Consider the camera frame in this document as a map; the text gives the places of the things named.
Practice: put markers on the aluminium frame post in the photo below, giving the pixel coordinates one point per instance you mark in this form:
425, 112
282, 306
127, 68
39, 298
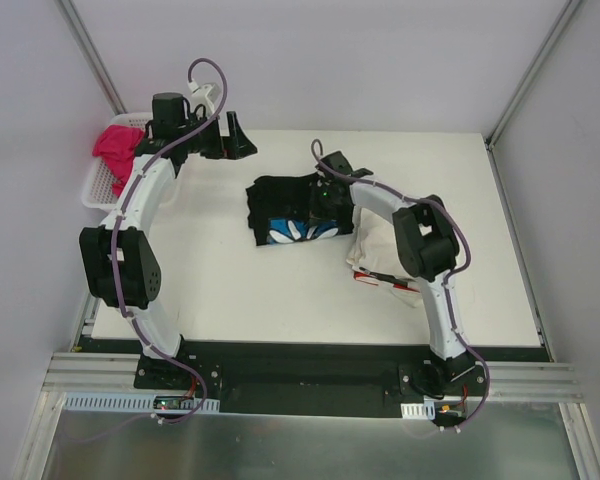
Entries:
549, 44
91, 54

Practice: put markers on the left aluminium frame post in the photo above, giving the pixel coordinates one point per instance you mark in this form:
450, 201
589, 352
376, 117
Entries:
91, 54

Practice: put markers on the aluminium rail extrusion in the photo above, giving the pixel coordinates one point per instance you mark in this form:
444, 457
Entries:
510, 381

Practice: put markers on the pink t shirt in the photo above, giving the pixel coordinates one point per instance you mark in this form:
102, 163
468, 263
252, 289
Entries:
116, 148

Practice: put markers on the red white folded shirt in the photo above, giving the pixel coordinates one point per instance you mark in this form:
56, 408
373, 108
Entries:
380, 279

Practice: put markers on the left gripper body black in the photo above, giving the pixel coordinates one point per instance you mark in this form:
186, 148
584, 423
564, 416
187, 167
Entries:
225, 138

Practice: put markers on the folded white t shirt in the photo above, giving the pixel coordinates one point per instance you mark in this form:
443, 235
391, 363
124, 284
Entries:
374, 248

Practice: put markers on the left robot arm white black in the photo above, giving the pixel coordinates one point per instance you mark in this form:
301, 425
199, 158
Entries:
120, 265

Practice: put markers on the right aluminium frame post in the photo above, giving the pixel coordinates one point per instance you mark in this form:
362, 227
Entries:
549, 44

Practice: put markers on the right white cable duct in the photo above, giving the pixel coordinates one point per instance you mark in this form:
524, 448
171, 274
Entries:
418, 411

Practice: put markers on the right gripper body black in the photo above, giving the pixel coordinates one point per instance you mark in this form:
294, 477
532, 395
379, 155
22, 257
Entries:
325, 187

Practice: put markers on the left white cable duct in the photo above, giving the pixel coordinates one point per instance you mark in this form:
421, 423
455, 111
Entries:
138, 403

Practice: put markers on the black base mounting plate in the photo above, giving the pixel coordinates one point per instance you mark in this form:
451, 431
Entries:
337, 380

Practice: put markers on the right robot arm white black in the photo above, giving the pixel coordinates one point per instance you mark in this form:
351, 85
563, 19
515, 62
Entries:
428, 242

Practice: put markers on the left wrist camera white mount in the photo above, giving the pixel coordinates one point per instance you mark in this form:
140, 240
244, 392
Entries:
204, 98

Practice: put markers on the white plastic basket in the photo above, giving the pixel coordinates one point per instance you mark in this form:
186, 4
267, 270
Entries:
97, 190

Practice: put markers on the black t shirt daisy logo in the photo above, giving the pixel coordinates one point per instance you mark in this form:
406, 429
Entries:
280, 212

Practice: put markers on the white cable duct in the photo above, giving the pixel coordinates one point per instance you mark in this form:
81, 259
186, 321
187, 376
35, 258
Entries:
138, 403
418, 411

